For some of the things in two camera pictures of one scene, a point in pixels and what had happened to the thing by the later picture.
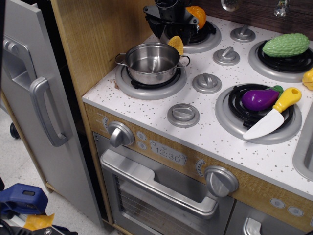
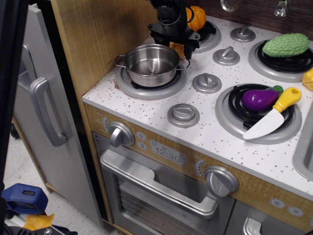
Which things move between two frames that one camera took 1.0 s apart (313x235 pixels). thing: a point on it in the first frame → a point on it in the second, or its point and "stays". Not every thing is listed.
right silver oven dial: [220, 181] stays
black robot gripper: [171, 15] → [172, 18]
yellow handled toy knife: [274, 119] stays
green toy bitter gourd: [287, 45] stays
